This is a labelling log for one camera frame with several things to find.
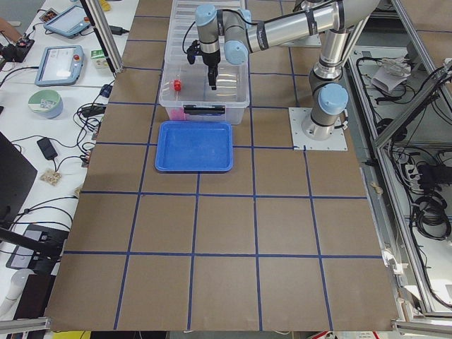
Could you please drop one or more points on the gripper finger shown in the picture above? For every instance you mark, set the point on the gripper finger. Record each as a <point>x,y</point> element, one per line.
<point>212,78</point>

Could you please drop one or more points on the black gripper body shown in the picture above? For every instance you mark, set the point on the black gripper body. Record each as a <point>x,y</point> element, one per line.
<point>211,60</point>

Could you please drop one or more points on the red block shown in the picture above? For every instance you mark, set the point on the red block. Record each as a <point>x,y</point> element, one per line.
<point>177,114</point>
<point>177,85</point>

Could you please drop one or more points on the clear plastic box lid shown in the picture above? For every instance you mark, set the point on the clear plastic box lid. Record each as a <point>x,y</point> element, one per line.
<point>204,21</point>

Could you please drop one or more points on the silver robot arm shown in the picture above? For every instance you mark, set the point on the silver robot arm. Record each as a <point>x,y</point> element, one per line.
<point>228,33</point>

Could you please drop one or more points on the clear plastic storage box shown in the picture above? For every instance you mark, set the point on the clear plastic storage box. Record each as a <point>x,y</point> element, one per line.
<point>199,101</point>

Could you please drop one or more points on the blue plastic tray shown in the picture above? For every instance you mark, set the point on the blue plastic tray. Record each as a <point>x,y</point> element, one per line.
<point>194,146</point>

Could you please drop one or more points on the green white carton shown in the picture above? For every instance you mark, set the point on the green white carton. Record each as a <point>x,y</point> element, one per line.
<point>98,59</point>

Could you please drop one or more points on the blue teach pendant far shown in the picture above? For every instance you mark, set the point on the blue teach pendant far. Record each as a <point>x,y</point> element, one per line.
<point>69,23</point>

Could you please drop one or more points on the blue teach pendant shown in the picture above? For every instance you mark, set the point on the blue teach pendant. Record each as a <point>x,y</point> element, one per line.
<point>69,23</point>
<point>60,65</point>

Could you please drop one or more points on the blue teach pendant near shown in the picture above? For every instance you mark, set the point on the blue teach pendant near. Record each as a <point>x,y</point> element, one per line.
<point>60,65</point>

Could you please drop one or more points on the green bowl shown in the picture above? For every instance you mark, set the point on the green bowl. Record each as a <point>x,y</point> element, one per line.
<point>46,103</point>

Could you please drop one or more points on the white paper bundle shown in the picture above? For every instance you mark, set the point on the white paper bundle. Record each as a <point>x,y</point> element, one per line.
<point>392,72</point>

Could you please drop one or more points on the black power adapter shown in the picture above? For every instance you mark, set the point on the black power adapter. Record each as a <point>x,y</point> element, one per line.
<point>47,149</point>

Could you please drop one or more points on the snack bag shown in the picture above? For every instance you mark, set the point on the snack bag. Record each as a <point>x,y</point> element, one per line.
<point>51,177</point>

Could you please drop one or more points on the black monitor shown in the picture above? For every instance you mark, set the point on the black monitor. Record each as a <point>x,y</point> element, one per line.
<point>17,178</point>

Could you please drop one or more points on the white cylinder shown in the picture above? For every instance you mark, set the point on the white cylinder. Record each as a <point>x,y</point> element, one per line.
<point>17,285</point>

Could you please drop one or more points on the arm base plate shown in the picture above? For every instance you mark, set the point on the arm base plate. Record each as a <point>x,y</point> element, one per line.
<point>306,135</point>

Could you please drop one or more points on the aluminium frame post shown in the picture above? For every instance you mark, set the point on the aluminium frame post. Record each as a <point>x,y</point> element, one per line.
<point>98,21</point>

